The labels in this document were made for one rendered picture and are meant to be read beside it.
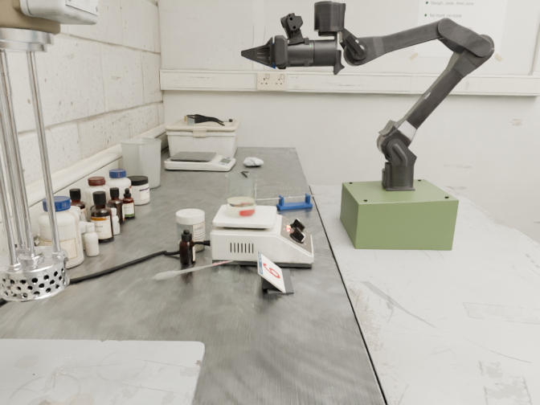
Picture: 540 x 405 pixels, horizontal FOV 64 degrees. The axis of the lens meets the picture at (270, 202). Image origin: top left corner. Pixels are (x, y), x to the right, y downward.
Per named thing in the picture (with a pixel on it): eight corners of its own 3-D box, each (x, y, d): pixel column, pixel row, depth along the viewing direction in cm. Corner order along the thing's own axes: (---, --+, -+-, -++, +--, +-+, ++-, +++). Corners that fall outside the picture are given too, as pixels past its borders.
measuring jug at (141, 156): (165, 192, 134) (161, 145, 130) (121, 194, 131) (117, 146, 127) (162, 179, 152) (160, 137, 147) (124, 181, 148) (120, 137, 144)
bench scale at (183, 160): (229, 173, 164) (229, 160, 163) (162, 170, 166) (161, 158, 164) (236, 163, 182) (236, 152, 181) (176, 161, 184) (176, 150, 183)
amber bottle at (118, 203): (115, 226, 104) (112, 190, 102) (106, 222, 106) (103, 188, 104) (128, 222, 107) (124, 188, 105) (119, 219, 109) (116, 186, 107)
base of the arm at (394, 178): (409, 184, 105) (410, 160, 103) (415, 190, 98) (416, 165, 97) (380, 185, 105) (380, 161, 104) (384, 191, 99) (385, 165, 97)
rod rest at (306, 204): (308, 204, 125) (308, 192, 124) (312, 207, 122) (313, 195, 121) (276, 206, 122) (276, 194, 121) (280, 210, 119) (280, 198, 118)
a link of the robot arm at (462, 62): (487, 48, 96) (466, 30, 95) (501, 45, 89) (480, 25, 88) (388, 159, 104) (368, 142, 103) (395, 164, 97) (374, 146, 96)
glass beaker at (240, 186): (226, 210, 90) (226, 171, 87) (256, 210, 90) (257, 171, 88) (223, 222, 83) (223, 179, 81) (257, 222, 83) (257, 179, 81)
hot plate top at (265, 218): (276, 210, 93) (276, 206, 92) (274, 228, 81) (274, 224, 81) (222, 208, 93) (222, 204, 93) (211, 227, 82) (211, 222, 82)
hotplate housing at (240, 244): (311, 244, 95) (312, 210, 93) (313, 269, 83) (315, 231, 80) (211, 240, 96) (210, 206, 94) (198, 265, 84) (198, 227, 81)
